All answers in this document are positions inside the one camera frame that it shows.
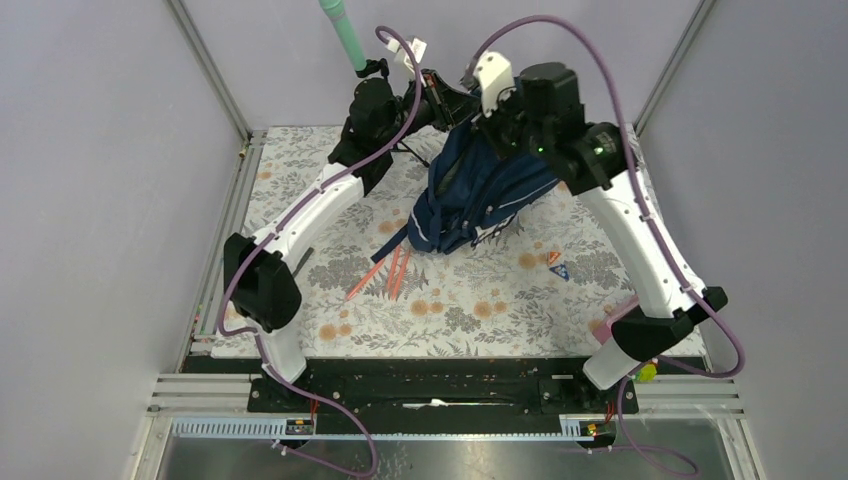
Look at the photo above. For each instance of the aluminium frame rail right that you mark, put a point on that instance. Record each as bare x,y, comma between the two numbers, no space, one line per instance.
686,41

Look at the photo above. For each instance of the blue triangle sticker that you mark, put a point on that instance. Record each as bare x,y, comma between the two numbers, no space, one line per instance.
561,271

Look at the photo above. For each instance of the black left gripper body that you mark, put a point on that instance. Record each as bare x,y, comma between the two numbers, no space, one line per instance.
432,106

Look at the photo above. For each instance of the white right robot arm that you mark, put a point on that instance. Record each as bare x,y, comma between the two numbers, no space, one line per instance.
540,112

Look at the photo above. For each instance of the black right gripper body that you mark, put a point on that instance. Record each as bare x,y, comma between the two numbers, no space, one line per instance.
506,131

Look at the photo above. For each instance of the orange pen upper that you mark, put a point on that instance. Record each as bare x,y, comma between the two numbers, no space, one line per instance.
364,280

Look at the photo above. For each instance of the navy blue backpack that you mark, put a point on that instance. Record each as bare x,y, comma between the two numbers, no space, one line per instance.
471,195

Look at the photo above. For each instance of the aluminium frame rail left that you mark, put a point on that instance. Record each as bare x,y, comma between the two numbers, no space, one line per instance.
201,329

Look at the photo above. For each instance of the aluminium frame rail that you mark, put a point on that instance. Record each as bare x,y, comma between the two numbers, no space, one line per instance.
686,41
201,329

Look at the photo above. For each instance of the green microphone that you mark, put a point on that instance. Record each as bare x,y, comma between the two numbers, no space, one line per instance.
336,13

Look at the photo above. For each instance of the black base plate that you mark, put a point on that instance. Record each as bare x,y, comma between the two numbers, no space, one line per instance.
521,395

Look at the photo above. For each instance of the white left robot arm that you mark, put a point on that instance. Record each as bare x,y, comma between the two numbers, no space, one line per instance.
259,268

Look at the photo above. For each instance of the pink tape roll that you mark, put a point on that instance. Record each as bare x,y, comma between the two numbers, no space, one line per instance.
602,329

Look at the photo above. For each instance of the grey studded building baseplate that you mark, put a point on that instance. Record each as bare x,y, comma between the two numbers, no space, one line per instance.
301,263

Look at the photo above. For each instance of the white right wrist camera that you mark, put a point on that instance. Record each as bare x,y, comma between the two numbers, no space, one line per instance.
493,75

